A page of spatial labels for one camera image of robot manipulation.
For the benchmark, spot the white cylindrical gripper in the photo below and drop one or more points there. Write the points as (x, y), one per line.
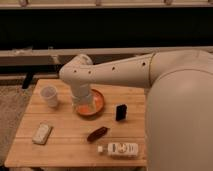
(79, 91)

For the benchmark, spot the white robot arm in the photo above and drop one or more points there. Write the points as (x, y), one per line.
(179, 106)

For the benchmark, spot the orange bowl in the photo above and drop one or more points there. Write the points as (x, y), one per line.
(99, 101)

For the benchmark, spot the clear plastic cup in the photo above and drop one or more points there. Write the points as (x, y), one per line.
(49, 95)

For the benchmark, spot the brown snack bar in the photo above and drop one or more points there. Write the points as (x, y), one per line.
(98, 133)

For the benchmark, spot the black rectangular box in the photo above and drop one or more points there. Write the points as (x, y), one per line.
(121, 111)

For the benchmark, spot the wooden table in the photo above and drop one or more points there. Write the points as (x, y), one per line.
(67, 145)

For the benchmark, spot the white wrapped packet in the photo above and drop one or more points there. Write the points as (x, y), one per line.
(42, 133)

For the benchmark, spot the white plastic bottle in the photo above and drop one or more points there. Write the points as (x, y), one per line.
(116, 149)

